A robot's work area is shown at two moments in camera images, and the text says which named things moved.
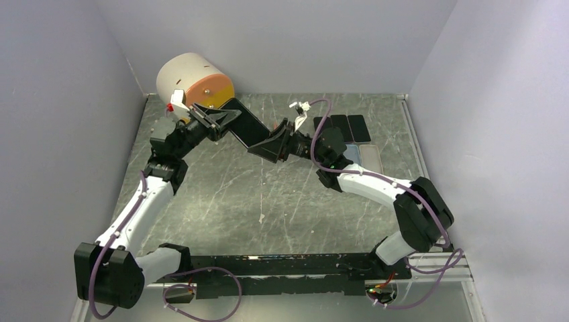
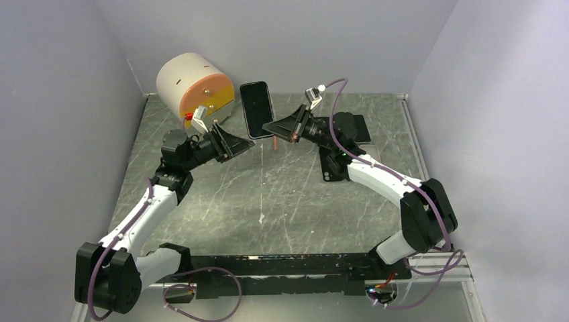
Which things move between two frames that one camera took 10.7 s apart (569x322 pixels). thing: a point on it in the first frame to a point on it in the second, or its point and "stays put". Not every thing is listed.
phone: (359, 129) stays put
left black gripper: (212, 120) to (230, 147)
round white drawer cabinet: (201, 78) stays put
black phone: (246, 127) to (257, 107)
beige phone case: (370, 157) stays put
